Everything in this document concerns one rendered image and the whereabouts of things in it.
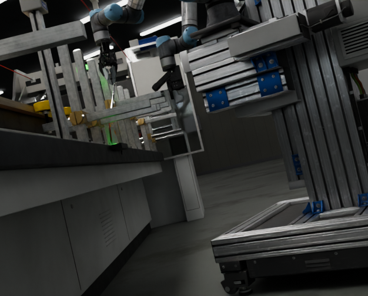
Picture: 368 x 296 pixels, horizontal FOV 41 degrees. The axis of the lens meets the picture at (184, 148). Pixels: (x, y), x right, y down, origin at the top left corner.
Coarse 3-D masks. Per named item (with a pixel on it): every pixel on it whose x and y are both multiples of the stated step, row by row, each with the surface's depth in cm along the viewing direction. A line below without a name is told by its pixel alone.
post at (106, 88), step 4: (100, 72) 263; (100, 76) 263; (104, 80) 262; (104, 84) 262; (108, 84) 264; (104, 88) 262; (108, 88) 262; (104, 92) 262; (108, 92) 262; (104, 96) 262; (108, 96) 262; (116, 124) 262; (116, 128) 262; (116, 132) 261; (120, 136) 262; (120, 140) 261
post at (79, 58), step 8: (80, 56) 213; (80, 64) 212; (80, 72) 212; (80, 80) 212; (88, 80) 214; (88, 88) 212; (88, 96) 212; (88, 104) 212; (88, 112) 212; (96, 128) 212; (96, 136) 211
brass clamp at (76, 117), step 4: (72, 112) 184; (76, 112) 184; (80, 112) 186; (84, 112) 189; (72, 116) 184; (76, 116) 184; (80, 116) 184; (84, 116) 185; (72, 120) 184; (76, 120) 184; (80, 120) 184; (84, 120) 186; (72, 124) 186; (76, 124) 184; (80, 124) 186; (88, 124) 192
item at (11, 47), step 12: (72, 24) 90; (24, 36) 90; (36, 36) 90; (48, 36) 90; (60, 36) 90; (72, 36) 90; (84, 36) 91; (0, 48) 91; (12, 48) 90; (24, 48) 90; (36, 48) 91; (48, 48) 93; (0, 60) 93
